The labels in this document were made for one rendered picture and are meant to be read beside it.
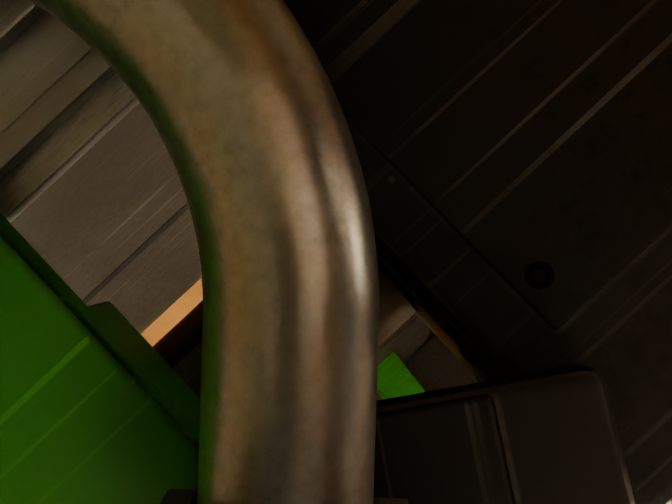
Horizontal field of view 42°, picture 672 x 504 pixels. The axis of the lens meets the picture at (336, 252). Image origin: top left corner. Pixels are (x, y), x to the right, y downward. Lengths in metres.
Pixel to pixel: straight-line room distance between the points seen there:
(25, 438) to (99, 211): 0.48
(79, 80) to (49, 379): 0.06
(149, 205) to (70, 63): 0.50
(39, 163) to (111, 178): 0.43
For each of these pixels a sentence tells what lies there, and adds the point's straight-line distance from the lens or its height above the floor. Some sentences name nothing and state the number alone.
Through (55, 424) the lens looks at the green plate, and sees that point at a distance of 0.18.
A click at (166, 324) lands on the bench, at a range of 0.99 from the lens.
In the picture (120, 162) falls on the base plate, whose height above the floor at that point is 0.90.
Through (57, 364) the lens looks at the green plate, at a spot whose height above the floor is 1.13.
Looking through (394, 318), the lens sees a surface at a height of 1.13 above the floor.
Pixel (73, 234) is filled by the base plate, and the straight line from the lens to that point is 0.66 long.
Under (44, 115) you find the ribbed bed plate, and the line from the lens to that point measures 0.20.
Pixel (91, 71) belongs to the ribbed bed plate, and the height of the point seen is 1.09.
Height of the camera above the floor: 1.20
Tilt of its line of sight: 15 degrees down
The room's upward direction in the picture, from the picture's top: 137 degrees clockwise
